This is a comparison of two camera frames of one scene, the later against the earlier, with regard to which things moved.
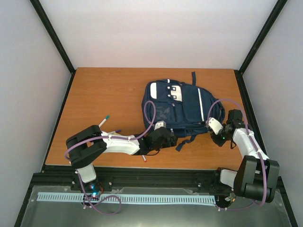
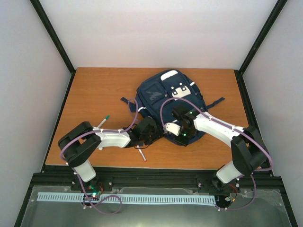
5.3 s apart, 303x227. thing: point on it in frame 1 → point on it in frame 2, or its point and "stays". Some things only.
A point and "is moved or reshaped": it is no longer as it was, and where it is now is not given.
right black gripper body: [220, 142] → [187, 137]
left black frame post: [56, 41] stays
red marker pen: [144, 158] stays
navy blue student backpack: [186, 108] is moved or reshaped
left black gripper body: [170, 143] → [150, 138]
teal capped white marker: [106, 117] stays
